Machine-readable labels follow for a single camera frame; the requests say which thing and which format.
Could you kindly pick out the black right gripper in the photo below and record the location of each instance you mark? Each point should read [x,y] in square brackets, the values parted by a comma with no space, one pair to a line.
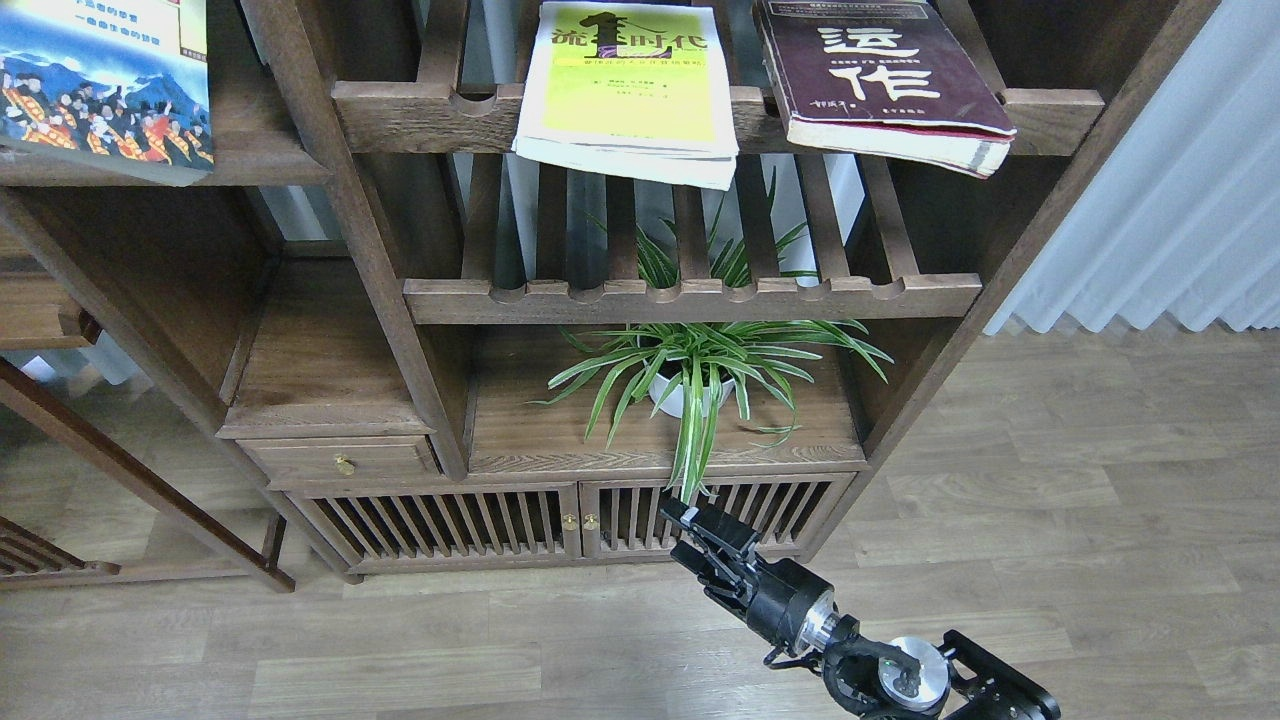
[784,603]

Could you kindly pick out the colourful 300 paperback book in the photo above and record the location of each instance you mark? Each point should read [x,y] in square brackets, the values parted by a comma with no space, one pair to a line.
[118,85]

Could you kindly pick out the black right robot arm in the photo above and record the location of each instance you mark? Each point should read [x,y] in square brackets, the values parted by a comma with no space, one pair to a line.
[909,678]

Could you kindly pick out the white plant pot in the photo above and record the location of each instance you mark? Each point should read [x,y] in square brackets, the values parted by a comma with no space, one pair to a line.
[668,393]

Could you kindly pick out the green spider plant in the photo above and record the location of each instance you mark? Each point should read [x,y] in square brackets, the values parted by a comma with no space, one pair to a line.
[766,354]

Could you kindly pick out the dark wooden bookshelf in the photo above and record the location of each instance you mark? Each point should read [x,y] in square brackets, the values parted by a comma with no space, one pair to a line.
[342,273]

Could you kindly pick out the left slatted cabinet door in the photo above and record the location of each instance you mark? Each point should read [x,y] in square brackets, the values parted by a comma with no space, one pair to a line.
[381,531]

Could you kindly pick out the small wooden drawer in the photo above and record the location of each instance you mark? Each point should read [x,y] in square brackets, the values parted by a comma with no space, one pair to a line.
[361,461]

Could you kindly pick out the yellow green cover book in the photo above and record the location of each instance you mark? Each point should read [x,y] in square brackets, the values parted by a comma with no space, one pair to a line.
[628,89]

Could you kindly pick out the maroon cover thick book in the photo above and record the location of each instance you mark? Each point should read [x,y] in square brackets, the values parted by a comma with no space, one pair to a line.
[885,78]

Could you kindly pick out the white pleated curtain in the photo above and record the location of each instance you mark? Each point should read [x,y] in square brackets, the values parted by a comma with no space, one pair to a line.
[1181,226]

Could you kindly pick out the wooden furniture frame left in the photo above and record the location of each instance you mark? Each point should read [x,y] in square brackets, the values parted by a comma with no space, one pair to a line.
[39,313]

